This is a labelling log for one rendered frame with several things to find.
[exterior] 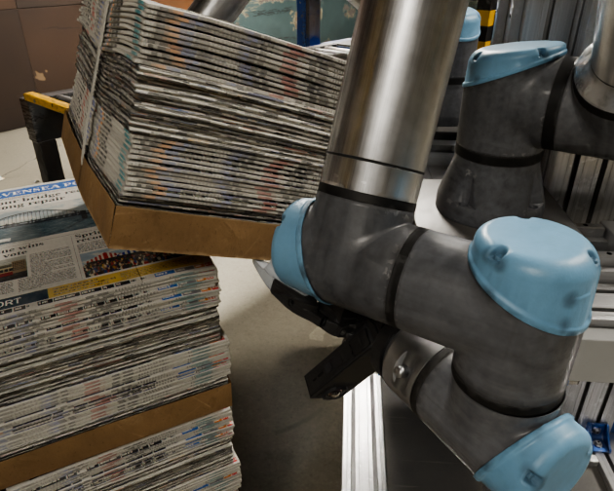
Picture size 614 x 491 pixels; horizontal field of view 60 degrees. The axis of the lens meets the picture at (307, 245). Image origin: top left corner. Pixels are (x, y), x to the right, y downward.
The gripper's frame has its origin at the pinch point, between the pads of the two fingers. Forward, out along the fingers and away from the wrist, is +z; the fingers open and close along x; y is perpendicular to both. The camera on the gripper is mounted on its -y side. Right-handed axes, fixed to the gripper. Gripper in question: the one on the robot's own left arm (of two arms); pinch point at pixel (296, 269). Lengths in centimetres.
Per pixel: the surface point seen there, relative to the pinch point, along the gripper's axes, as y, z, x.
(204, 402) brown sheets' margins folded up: -22.1, 4.0, 4.4
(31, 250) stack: -8.7, 18.7, 25.4
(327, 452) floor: -68, 34, -54
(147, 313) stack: -9.3, 5.1, 14.4
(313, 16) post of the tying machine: 44, 177, -95
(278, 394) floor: -68, 59, -52
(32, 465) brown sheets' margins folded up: -29.5, 4.7, 23.7
